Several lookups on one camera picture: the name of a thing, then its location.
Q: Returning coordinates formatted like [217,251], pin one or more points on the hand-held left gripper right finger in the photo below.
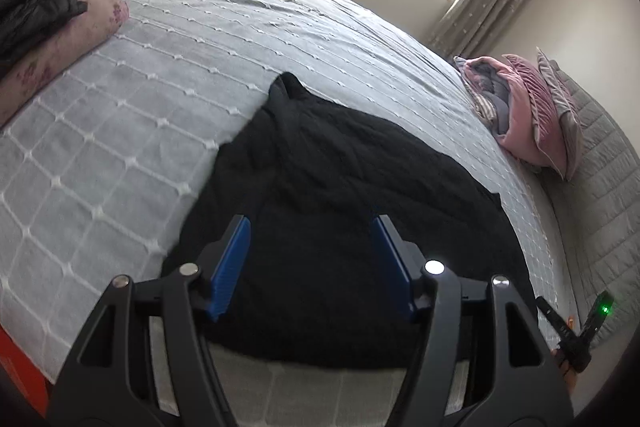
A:
[395,267]

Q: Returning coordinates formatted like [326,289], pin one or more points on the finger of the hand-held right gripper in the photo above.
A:
[552,319]

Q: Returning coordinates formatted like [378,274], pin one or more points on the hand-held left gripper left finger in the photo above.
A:
[230,267]

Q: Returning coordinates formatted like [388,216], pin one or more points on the black quilted coat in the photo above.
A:
[325,177]

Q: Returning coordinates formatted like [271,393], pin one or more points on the person's right hand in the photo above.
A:
[562,361]

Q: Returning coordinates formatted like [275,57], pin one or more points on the grey plush bed sheet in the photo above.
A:
[565,247]

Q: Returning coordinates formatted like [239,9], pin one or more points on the grey padded headboard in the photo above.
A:
[610,207]

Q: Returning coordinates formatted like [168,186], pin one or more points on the folded pink and blue quilt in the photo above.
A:
[495,102]

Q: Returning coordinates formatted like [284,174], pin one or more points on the grey and pink pillow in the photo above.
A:
[567,122]

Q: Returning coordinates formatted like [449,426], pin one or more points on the pink velvet pillow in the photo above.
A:
[537,107]

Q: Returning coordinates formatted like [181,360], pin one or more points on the grey checked bedspread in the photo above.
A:
[175,57]

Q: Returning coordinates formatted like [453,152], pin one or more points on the red box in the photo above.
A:
[20,362]

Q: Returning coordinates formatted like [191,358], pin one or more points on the floral pink bolster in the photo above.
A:
[65,47]

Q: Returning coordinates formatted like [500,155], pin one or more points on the black puffer jacket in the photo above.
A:
[30,2]

